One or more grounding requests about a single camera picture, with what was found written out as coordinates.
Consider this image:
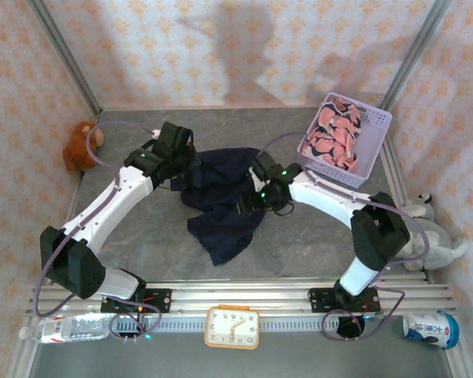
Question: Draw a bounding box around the lavender plastic basket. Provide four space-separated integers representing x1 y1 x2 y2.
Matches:
296 91 393 189

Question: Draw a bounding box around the brown teddy bear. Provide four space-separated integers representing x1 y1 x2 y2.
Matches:
61 120 106 172

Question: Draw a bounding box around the clear plastic water bottle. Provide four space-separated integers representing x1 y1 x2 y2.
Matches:
18 314 111 344

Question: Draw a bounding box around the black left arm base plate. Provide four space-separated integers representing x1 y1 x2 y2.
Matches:
101 288 173 314

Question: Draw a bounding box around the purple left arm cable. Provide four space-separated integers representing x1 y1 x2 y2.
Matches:
31 120 162 343

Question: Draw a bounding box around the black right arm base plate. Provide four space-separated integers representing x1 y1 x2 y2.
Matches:
307 287 379 314

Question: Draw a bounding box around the aluminium mounting rail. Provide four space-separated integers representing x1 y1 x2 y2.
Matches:
25 280 458 317

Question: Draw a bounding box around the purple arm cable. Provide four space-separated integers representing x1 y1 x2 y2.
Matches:
31 120 162 343
258 132 430 342

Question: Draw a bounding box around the orange alarm clock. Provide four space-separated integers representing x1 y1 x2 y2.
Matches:
203 305 261 350

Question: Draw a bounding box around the aluminium frame post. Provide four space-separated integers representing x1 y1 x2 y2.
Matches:
26 0 102 115
379 0 454 112

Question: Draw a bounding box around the grey white plush toy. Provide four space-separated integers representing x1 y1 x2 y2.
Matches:
392 191 471 272

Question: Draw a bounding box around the navy blue garment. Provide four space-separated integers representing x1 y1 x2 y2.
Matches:
169 146 269 267

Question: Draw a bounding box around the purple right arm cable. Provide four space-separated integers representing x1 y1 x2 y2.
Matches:
258 132 430 342

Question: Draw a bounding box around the white blue yogurt cup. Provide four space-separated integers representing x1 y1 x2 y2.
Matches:
401 309 461 350

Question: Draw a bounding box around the pink whale print garment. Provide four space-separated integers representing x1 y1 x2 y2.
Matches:
301 97 363 172

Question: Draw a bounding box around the grey slotted cable duct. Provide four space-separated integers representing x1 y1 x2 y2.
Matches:
114 317 404 334

